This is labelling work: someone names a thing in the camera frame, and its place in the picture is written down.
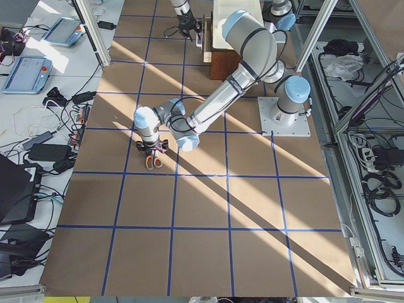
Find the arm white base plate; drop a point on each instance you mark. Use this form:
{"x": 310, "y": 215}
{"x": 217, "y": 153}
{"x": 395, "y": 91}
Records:
{"x": 274, "y": 122}

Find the blue teach pendant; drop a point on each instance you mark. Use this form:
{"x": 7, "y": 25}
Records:
{"x": 28, "y": 75}
{"x": 65, "y": 32}

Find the white power strip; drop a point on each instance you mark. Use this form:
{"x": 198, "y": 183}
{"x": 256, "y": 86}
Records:
{"x": 364, "y": 152}

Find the dark wooden drawer cabinet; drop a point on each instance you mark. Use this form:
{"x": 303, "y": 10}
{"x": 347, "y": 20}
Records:
{"x": 223, "y": 63}

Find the orange grey handled scissors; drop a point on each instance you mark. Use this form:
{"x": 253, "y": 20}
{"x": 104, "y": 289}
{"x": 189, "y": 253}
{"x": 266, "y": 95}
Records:
{"x": 152, "y": 159}

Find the black cloth bundle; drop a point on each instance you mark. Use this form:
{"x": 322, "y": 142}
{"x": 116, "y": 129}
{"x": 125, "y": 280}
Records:
{"x": 341, "y": 47}

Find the black laptop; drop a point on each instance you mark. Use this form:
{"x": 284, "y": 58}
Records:
{"x": 19, "y": 186}

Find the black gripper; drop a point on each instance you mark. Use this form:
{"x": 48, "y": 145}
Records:
{"x": 149, "y": 147}
{"x": 185, "y": 21}

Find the wooden drawer with white handle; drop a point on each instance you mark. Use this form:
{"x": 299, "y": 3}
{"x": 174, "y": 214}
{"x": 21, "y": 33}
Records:
{"x": 204, "y": 39}

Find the white crumpled cloth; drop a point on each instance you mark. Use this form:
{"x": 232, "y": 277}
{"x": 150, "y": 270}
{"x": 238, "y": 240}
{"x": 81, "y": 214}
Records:
{"x": 345, "y": 67}

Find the black power adapter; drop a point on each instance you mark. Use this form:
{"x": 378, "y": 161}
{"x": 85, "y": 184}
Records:
{"x": 49, "y": 152}

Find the small black power brick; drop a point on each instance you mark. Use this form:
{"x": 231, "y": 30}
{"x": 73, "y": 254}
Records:
{"x": 106, "y": 25}

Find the upper blue teach pendant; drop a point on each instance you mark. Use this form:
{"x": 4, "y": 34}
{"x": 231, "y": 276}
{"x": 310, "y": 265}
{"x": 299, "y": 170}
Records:
{"x": 65, "y": 32}

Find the aluminium frame post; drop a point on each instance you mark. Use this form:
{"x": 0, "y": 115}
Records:
{"x": 85, "y": 14}

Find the lower blue teach pendant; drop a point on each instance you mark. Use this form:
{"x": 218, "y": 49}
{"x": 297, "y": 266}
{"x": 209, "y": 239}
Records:
{"x": 28, "y": 75}

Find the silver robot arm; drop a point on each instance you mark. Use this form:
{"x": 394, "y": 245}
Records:
{"x": 181, "y": 7}
{"x": 258, "y": 49}

